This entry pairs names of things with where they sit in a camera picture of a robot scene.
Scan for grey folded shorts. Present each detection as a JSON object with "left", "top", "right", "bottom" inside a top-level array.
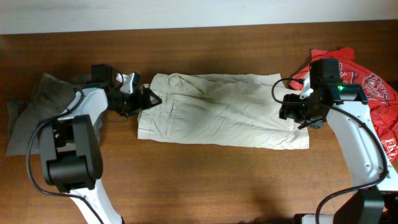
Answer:
[{"left": 6, "top": 73, "right": 91, "bottom": 156}]

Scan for beige khaki shorts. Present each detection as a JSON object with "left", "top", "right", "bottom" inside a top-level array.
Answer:
[{"left": 137, "top": 73, "right": 310, "bottom": 150}]

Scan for red printed t-shirt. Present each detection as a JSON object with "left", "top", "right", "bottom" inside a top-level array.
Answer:
[{"left": 292, "top": 47, "right": 398, "bottom": 162}]

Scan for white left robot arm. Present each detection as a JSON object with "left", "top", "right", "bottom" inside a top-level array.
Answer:
[{"left": 37, "top": 83, "right": 162, "bottom": 223}]

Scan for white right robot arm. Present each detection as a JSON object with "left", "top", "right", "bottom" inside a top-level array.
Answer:
[{"left": 279, "top": 84, "right": 397, "bottom": 223}]

